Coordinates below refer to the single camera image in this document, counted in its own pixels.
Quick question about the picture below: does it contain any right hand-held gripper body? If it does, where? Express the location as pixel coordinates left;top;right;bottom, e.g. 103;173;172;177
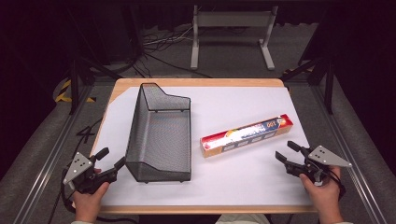
284;145;353;188

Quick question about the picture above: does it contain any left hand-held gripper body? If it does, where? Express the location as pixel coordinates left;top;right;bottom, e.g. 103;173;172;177
63;151;119;195

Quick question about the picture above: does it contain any long red foil box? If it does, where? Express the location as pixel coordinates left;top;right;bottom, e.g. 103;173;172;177
200;113;294;159

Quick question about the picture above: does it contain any black wire mesh basket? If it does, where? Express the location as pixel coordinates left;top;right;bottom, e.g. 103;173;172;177
124;82;192;184

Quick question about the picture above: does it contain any person's left hand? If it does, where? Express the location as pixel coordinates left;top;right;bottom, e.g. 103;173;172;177
72;167;110;222

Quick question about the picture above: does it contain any person's right hand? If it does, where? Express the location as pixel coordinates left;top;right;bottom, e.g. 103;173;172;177
299;166;344;222

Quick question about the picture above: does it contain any white table sheet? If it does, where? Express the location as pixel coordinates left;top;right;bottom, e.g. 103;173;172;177
92;86;314;207

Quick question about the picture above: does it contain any black tripod stand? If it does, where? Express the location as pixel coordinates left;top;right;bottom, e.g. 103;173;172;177
281;56;336;115
65;6;123;116

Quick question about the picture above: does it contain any yellow black hazard tape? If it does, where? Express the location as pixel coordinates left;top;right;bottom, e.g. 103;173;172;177
54;78;96;104

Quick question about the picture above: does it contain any person's light clothing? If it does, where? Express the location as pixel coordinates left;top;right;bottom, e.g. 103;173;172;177
214;213;271;224

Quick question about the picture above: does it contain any white metal stand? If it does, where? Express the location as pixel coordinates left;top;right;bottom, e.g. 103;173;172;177
190;4;279;72

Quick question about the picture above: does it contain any aluminium floor rail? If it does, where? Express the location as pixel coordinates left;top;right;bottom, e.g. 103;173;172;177
310;84;389;224
12;84;95;224

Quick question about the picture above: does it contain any right hand-held gripper cable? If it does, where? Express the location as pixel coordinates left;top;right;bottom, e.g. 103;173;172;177
323;169;347;201

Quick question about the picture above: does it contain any black floor cable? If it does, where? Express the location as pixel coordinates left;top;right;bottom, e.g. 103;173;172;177
143;51;214;79

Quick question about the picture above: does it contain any bundle of floor cables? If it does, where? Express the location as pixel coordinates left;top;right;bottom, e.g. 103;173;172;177
143;26;194;52

